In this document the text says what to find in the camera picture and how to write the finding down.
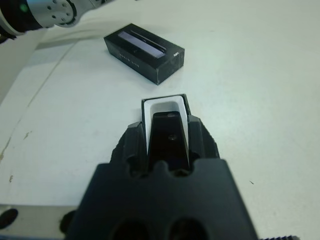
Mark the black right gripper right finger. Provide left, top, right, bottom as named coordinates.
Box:
left=187, top=114, right=221, bottom=166

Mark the black box lid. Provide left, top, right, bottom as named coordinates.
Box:
left=103, top=23, right=186, bottom=87

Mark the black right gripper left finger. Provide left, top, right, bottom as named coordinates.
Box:
left=111, top=121, right=151, bottom=174

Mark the black box base white insert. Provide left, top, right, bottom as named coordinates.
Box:
left=141, top=92, right=193, bottom=156

